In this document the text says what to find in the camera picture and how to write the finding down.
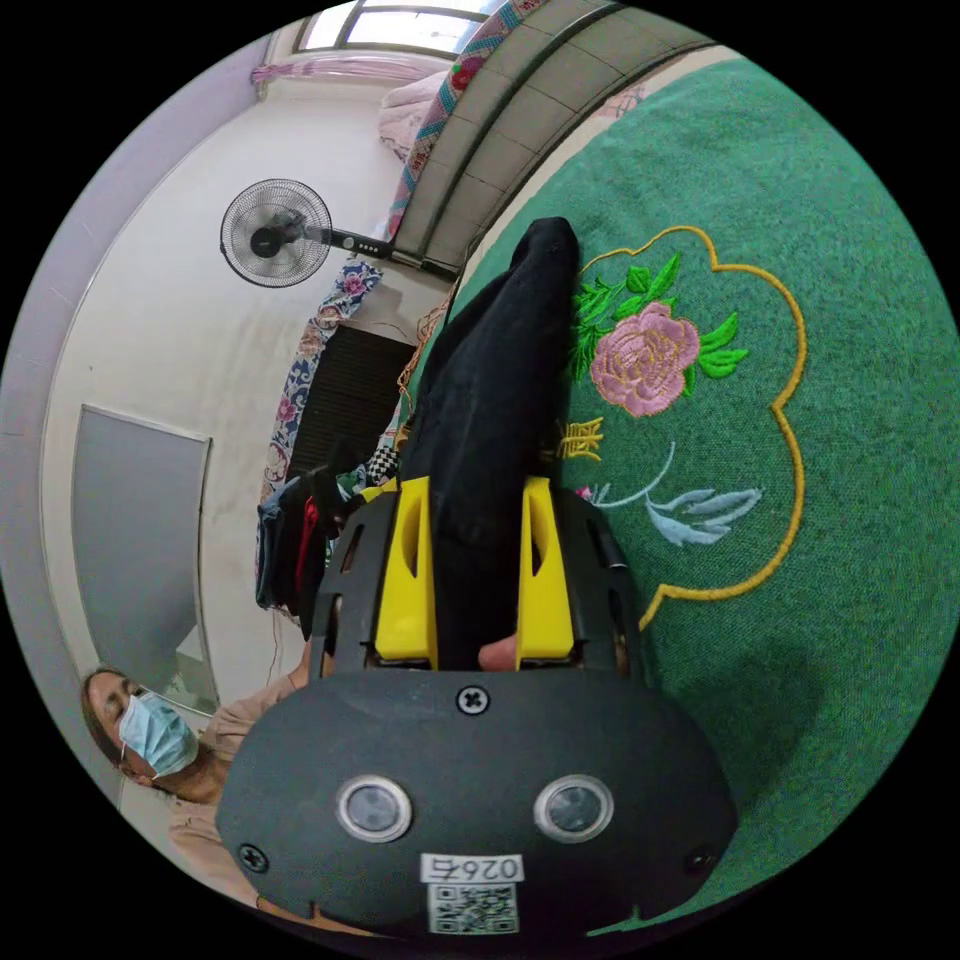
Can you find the person's right hand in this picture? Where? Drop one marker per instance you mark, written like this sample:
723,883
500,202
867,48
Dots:
498,654

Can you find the black jacket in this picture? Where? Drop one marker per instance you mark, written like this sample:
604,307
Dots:
487,412

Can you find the black standing fan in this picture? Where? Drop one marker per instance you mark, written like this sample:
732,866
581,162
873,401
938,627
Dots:
274,232

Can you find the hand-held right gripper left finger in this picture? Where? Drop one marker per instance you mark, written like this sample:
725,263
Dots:
401,600

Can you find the bed with green embroidered quilt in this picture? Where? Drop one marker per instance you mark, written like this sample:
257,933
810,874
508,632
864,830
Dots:
787,675

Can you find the pile of clothes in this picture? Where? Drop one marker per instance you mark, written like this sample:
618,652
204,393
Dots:
289,540

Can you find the blue floral curtain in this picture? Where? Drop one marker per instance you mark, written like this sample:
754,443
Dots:
330,330

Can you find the person's body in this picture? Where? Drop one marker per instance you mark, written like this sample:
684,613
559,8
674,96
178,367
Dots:
195,765

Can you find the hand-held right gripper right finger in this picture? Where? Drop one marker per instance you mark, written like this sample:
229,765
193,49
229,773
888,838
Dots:
551,607

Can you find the pink curtain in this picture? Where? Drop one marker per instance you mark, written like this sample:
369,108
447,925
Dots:
330,70

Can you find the grey door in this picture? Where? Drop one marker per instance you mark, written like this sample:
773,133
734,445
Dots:
135,540

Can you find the window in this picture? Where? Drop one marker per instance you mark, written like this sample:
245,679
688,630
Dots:
397,26

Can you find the pink folded quilt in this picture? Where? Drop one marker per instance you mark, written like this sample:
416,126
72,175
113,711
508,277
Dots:
405,116

